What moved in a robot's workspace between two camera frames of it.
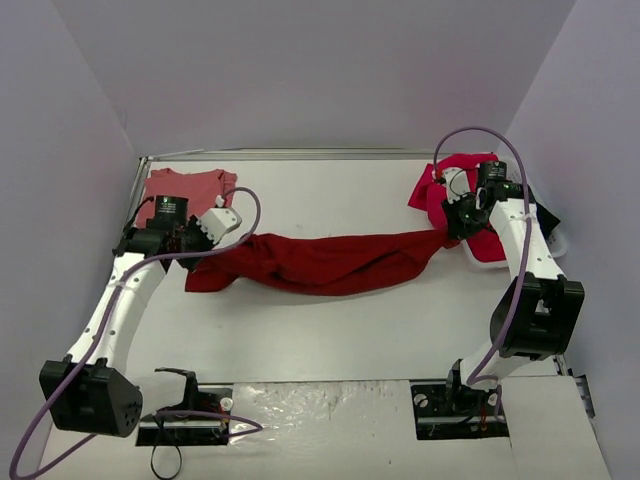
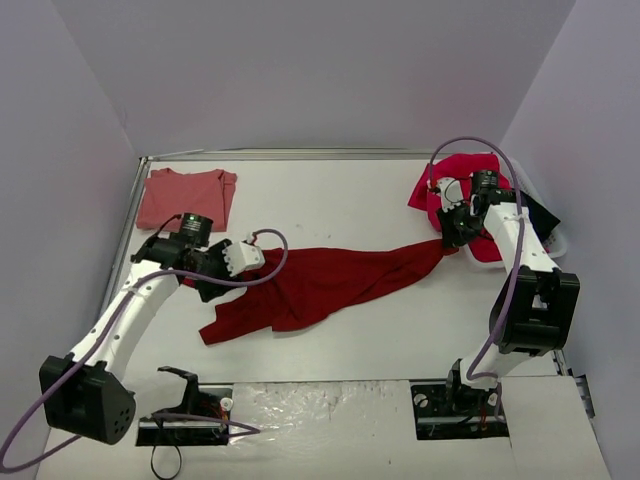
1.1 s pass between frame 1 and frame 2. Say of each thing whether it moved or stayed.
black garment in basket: stayed
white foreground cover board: stayed
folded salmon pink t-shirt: stayed
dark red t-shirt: moved
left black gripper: moved
